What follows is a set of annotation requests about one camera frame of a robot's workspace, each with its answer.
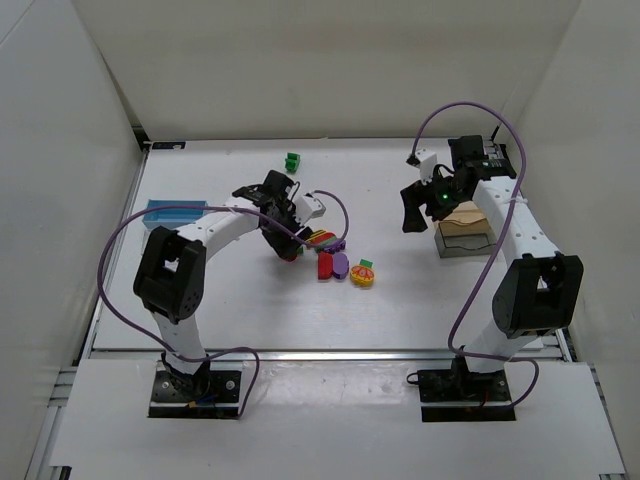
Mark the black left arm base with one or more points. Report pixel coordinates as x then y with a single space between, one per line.
218 397

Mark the green stepped lego block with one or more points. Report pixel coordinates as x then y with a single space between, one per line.
292 162

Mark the orange translucent container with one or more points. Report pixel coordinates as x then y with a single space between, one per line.
466 219

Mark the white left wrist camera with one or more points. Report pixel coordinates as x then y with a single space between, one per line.
308 207

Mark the purple flat lego plate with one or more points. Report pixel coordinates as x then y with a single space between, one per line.
335 247

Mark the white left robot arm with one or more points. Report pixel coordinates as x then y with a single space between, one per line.
171 276

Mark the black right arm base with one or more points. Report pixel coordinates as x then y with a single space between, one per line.
455 395

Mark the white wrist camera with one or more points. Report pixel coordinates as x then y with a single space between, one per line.
308 207
425 161

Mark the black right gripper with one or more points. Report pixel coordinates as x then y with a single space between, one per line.
417 197

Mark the grey translucent container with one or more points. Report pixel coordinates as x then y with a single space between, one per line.
463 245

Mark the yellow black striped lego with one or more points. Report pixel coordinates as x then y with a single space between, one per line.
321 237

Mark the red half-round lego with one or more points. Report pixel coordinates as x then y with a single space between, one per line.
324 266

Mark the blue plastic container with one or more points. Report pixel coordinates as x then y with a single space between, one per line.
172 214

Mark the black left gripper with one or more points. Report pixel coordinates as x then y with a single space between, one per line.
279 235

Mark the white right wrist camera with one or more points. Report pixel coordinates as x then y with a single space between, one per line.
425 161

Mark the blue label sticker left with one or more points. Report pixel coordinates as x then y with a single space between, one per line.
168 146

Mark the purple half-round lego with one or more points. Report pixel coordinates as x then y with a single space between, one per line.
340 266

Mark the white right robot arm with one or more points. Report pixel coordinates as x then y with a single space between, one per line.
539 291

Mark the red green rounded lego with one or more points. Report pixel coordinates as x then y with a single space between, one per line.
319 248

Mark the yellow orange printed lego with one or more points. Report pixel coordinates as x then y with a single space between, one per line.
362 276

